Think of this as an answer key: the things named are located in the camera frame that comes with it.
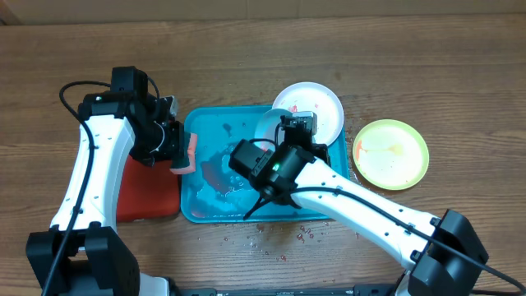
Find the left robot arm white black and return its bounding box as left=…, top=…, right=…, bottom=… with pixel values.
left=25, top=91, right=196, bottom=295

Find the red sponge with dark back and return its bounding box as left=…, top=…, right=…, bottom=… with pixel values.
left=170, top=132, right=198, bottom=175

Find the yellow-green plate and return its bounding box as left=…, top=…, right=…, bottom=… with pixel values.
left=352, top=119, right=430, bottom=191

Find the light blue plate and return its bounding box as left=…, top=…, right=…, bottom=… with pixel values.
left=254, top=109, right=293, bottom=140

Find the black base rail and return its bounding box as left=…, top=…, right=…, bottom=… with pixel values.
left=180, top=282, right=402, bottom=296

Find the white plate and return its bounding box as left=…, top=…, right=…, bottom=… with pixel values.
left=272, top=81, right=344, bottom=146

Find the red tray with black rim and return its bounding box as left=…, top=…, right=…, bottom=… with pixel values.
left=117, top=156, right=180, bottom=222

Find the teal plastic tray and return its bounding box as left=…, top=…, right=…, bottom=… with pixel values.
left=180, top=105, right=351, bottom=224

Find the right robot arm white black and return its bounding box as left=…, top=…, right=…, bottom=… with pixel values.
left=247, top=109, right=488, bottom=295

